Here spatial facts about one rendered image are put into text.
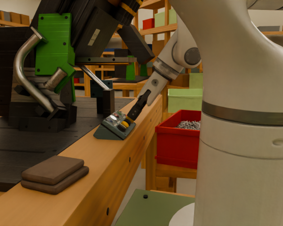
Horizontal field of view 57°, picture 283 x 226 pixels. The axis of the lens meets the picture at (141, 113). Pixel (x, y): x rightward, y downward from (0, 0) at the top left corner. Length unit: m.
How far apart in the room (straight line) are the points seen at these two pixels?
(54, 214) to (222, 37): 0.32
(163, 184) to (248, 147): 0.55
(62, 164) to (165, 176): 0.38
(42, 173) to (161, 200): 0.21
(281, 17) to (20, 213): 10.07
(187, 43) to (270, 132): 0.44
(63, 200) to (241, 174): 0.28
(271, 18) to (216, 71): 9.89
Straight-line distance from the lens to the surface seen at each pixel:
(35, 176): 0.49
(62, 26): 0.95
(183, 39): 0.69
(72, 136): 0.79
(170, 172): 0.80
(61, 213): 0.42
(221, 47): 0.28
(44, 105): 0.87
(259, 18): 10.10
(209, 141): 0.31
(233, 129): 0.29
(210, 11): 0.27
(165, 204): 0.48
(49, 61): 0.93
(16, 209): 0.45
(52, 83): 0.87
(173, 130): 0.78
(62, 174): 0.48
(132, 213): 0.45
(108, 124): 0.73
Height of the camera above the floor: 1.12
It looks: 11 degrees down
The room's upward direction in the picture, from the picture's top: straight up
